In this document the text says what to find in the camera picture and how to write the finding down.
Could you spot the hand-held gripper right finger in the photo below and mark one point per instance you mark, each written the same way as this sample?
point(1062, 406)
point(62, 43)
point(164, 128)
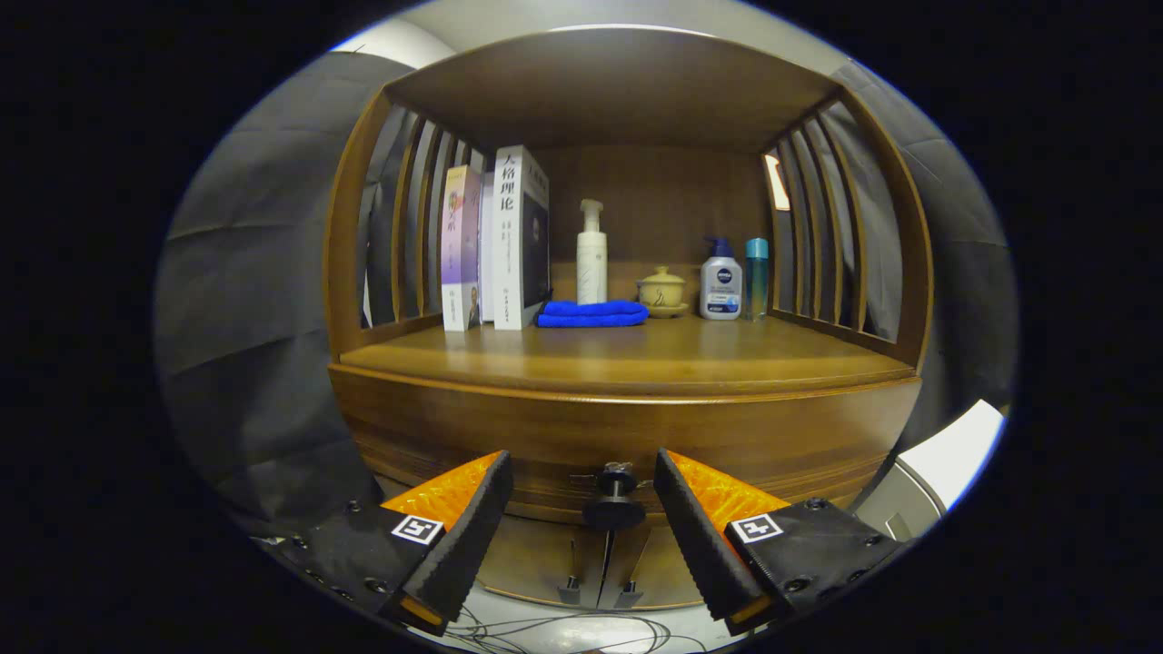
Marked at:
point(700, 545)

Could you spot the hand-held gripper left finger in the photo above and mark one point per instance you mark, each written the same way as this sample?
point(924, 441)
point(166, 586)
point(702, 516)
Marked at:
point(468, 545)

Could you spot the black drawer knob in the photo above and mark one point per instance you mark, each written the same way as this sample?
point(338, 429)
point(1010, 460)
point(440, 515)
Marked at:
point(614, 513)

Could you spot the brown wooden drawer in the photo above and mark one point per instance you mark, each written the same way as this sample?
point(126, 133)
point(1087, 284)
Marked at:
point(618, 436)

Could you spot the wooden cabinet door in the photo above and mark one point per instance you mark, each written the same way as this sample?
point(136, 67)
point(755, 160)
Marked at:
point(536, 563)
point(668, 568)

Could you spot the wooden countertop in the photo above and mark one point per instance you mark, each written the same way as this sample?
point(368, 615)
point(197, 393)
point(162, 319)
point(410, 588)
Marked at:
point(636, 350)

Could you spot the brown wooden cabinet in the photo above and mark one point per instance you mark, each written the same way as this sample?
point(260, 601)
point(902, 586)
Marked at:
point(618, 82)

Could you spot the yellow saucer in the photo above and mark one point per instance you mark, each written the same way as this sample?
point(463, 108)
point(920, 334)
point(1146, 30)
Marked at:
point(668, 312)

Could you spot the folded blue cloth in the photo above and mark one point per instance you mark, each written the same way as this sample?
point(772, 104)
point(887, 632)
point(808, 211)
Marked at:
point(591, 314)

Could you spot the yellow lidded teacup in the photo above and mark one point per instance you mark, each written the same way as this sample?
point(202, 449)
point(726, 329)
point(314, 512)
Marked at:
point(661, 291)

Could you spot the white bottle with blue pump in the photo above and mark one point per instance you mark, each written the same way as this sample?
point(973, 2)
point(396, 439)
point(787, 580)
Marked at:
point(720, 282)

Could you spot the white box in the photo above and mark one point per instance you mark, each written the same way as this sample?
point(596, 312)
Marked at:
point(954, 454)

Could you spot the clear bottle with teal cap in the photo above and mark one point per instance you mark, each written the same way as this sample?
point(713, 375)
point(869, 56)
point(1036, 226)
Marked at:
point(757, 277)

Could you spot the thick white book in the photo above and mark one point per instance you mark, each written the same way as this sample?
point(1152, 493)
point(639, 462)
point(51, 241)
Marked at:
point(507, 263)

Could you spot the purple book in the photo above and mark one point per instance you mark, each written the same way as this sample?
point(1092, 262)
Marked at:
point(459, 254)

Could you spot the thin white book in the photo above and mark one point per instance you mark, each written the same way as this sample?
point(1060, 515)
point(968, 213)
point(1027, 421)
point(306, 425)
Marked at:
point(486, 254)

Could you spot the black backdrop cloth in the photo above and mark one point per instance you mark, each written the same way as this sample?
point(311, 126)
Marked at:
point(254, 272)

